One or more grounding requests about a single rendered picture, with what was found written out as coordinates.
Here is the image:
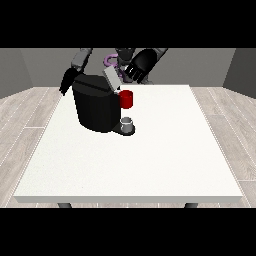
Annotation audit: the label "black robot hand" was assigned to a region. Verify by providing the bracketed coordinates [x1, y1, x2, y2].
[58, 66, 80, 97]
[124, 48, 158, 85]

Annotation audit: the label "black coffee machine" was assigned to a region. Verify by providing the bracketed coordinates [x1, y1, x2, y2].
[71, 73, 136, 136]

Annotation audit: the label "pale grey machine lid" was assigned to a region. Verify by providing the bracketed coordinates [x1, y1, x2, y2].
[102, 65, 122, 92]

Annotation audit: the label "red pod holder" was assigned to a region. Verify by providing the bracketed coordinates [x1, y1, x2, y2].
[118, 89, 134, 110]

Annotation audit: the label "grey robot trunk purple rings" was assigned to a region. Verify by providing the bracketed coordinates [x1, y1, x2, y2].
[103, 48, 155, 85]

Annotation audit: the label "small grey cup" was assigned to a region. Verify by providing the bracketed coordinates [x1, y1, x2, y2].
[120, 116, 135, 134]

